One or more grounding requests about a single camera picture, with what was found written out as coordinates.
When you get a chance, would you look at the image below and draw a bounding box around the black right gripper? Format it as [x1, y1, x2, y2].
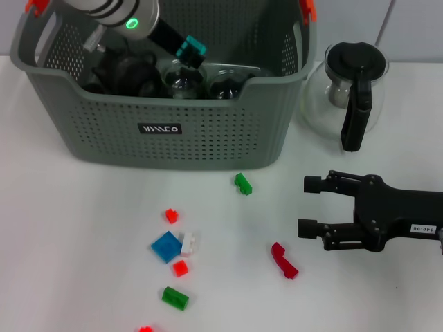
[296, 169, 443, 253]

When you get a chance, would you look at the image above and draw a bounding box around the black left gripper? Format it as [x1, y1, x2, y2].
[147, 19, 208, 69]

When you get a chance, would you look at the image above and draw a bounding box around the cyan square toy brick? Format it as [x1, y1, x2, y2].
[174, 34, 208, 59]

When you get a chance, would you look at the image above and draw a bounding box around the glass jar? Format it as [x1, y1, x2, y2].
[162, 58, 208, 100]

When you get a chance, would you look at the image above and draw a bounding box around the glass teacup black holder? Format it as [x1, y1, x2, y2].
[207, 68, 257, 101]
[138, 77, 165, 99]

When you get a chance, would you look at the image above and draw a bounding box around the white toy brick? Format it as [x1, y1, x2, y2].
[179, 231, 201, 257]

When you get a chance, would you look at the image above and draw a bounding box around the blue square toy brick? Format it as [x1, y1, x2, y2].
[151, 230, 183, 264]

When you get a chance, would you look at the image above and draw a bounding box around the green toy brick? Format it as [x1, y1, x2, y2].
[161, 286, 190, 311]
[234, 172, 253, 196]

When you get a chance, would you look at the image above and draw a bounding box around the gray perforated storage bin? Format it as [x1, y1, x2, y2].
[10, 0, 318, 173]

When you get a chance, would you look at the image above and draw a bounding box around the long red toy piece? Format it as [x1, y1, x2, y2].
[271, 241, 300, 280]

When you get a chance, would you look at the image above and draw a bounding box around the black ceramic teapot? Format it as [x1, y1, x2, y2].
[91, 50, 159, 96]

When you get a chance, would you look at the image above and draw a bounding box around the metal left arm cable plug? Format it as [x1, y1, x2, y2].
[84, 26, 107, 53]

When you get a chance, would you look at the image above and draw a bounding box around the orange bin handle clip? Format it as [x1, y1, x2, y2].
[26, 0, 49, 17]
[299, 0, 318, 26]

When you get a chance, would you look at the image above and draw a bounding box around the glass kettle with black handle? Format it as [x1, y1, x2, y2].
[300, 41, 390, 153]

